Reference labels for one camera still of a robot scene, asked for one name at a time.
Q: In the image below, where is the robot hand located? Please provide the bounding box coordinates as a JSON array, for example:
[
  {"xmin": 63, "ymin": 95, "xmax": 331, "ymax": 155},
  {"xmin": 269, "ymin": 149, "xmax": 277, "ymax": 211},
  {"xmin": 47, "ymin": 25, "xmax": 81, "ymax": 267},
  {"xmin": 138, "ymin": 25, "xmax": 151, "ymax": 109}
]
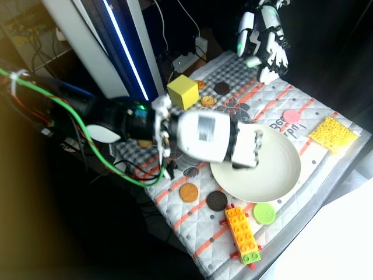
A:
[
  {"xmin": 177, "ymin": 110, "xmax": 265, "ymax": 170},
  {"xmin": 237, "ymin": 5, "xmax": 290, "ymax": 86}
]

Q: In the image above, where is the cream round plate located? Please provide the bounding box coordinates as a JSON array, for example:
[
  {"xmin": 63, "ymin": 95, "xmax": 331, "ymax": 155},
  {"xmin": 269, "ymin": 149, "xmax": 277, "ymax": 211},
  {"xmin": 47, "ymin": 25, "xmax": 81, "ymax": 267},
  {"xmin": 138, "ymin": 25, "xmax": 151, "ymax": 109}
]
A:
[{"xmin": 209, "ymin": 123, "xmax": 302, "ymax": 204}]

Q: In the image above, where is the yellow flower-shaped toy cookie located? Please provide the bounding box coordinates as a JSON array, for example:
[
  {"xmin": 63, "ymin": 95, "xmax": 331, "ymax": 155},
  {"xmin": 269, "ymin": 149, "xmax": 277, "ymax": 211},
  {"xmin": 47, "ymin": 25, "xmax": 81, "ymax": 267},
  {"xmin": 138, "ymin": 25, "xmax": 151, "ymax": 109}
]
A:
[{"xmin": 200, "ymin": 95, "xmax": 217, "ymax": 108}]

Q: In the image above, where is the yellow foam cube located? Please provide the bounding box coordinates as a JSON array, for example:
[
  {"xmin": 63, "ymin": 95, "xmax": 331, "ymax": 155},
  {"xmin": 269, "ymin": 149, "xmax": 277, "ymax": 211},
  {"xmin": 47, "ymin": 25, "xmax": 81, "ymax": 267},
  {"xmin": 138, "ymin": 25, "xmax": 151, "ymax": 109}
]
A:
[{"xmin": 166, "ymin": 74, "xmax": 200, "ymax": 111}]

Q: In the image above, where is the dark round toy cookie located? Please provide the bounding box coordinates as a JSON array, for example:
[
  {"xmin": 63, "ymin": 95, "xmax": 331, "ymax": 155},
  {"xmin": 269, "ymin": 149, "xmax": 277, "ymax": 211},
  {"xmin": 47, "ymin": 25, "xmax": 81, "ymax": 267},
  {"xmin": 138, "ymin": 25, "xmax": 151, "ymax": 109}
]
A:
[{"xmin": 214, "ymin": 81, "xmax": 231, "ymax": 95}]

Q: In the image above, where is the tan round toy biscuit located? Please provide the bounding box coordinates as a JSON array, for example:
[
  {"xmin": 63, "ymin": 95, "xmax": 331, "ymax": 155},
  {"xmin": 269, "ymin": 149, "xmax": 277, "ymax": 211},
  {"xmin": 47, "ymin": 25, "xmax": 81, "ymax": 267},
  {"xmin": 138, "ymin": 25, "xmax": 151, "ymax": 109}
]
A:
[{"xmin": 178, "ymin": 183, "xmax": 200, "ymax": 203}]

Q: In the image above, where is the dark chocolate sandwich cookie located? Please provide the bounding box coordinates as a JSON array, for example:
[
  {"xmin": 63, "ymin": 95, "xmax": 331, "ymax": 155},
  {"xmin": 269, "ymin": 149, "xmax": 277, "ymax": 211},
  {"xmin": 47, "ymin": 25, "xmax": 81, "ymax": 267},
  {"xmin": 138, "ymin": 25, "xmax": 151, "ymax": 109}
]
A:
[{"xmin": 206, "ymin": 190, "xmax": 228, "ymax": 212}]

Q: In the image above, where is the white plug adapter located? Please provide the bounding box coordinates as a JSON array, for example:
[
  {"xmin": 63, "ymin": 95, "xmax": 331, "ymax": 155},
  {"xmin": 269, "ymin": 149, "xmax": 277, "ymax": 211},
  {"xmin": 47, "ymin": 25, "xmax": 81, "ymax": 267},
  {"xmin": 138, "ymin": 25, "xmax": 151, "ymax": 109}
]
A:
[{"xmin": 194, "ymin": 36, "xmax": 209, "ymax": 56}]

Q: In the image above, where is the pink round disc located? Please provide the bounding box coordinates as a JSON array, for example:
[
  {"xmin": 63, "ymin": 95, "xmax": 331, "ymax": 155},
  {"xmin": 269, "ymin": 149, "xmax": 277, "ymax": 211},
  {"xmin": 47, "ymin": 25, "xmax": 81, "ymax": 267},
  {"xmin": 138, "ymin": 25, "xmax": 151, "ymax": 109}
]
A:
[{"xmin": 283, "ymin": 110, "xmax": 302, "ymax": 124}]

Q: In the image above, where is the white power strip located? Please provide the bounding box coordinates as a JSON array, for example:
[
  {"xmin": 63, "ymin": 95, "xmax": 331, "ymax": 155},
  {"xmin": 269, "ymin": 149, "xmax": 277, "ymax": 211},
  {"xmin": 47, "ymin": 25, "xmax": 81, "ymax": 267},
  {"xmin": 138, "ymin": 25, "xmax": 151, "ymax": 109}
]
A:
[{"xmin": 171, "ymin": 52, "xmax": 208, "ymax": 74}]

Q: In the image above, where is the grey quilt with checked print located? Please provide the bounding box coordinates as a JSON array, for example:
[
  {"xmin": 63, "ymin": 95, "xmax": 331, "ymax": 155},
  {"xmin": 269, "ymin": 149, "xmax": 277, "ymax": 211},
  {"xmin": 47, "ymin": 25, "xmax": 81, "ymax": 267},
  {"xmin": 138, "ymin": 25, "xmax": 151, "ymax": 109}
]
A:
[{"xmin": 110, "ymin": 50, "xmax": 365, "ymax": 278}]

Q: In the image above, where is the green round disc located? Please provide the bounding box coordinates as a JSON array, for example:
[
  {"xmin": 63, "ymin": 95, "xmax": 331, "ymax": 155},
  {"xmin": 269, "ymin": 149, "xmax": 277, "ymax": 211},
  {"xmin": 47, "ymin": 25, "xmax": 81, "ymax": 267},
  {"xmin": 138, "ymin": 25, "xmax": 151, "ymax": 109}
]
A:
[{"xmin": 252, "ymin": 202, "xmax": 277, "ymax": 226}]

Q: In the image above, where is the orange and green brick stack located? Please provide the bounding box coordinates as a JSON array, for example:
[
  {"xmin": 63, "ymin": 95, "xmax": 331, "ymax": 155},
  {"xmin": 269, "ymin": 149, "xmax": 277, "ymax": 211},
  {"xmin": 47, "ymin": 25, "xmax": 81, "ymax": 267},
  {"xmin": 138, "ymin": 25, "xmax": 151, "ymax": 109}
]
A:
[{"xmin": 223, "ymin": 205, "xmax": 263, "ymax": 265}]

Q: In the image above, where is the yellow bumpy square pad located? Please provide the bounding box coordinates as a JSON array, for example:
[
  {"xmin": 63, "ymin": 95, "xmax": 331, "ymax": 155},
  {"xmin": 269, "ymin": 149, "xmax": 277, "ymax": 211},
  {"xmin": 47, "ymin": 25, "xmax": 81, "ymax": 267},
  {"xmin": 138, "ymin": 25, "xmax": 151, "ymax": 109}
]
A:
[{"xmin": 308, "ymin": 116, "xmax": 359, "ymax": 155}]

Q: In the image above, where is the white column with blue light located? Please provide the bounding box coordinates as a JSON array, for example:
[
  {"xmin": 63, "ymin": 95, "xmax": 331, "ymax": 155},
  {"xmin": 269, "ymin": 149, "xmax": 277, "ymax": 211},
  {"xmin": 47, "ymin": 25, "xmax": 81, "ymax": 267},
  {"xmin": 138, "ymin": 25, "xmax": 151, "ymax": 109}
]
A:
[{"xmin": 42, "ymin": 0, "xmax": 166, "ymax": 102}]

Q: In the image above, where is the white cable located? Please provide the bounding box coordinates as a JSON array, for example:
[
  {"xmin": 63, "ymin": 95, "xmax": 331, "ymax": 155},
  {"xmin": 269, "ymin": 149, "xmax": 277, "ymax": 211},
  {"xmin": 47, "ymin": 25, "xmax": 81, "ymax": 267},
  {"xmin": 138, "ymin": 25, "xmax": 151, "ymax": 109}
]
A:
[
  {"xmin": 153, "ymin": 0, "xmax": 170, "ymax": 54},
  {"xmin": 177, "ymin": 0, "xmax": 202, "ymax": 39}
]

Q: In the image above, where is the green cable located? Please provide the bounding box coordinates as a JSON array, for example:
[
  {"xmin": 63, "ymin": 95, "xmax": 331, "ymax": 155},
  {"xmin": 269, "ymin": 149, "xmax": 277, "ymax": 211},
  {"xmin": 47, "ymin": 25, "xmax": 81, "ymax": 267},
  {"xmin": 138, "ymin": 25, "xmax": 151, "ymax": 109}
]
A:
[{"xmin": 0, "ymin": 67, "xmax": 169, "ymax": 188}]

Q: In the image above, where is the red cable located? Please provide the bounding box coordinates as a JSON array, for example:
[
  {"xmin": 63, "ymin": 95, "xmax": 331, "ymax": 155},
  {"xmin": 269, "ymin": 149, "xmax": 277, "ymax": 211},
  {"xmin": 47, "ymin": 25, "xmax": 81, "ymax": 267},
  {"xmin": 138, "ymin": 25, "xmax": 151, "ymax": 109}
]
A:
[{"xmin": 0, "ymin": 78, "xmax": 56, "ymax": 127}]

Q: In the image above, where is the white cable tie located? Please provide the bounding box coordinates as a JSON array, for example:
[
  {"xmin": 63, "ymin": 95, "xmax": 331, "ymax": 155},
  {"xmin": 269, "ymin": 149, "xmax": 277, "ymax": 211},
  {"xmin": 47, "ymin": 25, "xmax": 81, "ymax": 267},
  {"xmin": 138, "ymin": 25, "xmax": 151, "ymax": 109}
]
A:
[{"xmin": 8, "ymin": 69, "xmax": 30, "ymax": 87}]

